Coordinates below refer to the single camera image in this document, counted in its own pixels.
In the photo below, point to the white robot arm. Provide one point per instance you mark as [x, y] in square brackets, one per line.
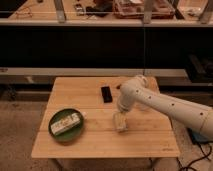
[196, 116]

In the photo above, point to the black eraser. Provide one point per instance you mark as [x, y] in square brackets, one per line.
[106, 94]

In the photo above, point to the green round plate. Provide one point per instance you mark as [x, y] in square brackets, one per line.
[70, 134]

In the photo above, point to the black device on shelf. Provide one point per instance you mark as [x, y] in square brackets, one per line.
[99, 10]

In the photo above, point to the white box on plate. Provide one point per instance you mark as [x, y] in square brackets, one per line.
[65, 124]

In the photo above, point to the brown tray on shelf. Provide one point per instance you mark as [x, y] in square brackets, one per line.
[161, 9]

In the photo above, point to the wooden table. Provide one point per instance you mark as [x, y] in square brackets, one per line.
[149, 133]

